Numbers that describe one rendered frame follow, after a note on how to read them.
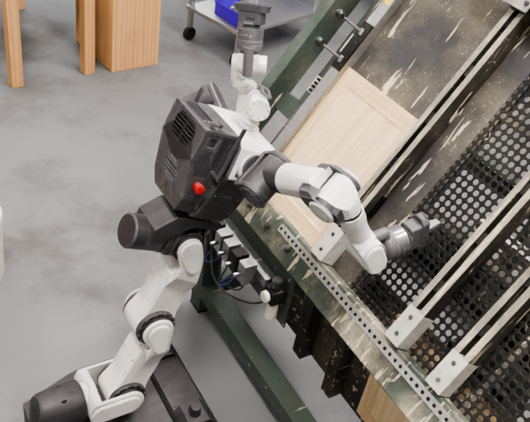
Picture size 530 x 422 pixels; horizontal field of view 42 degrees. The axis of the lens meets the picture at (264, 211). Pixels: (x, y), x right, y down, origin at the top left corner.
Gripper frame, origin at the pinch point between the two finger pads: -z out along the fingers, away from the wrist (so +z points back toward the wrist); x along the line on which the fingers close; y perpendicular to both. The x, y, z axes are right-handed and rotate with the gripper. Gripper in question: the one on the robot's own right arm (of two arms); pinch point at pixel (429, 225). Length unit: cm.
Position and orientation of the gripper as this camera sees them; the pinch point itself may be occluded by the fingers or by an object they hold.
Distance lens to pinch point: 207.8
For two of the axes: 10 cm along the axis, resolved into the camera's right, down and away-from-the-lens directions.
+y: -5.0, -5.8, 6.4
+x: 0.0, -7.4, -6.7
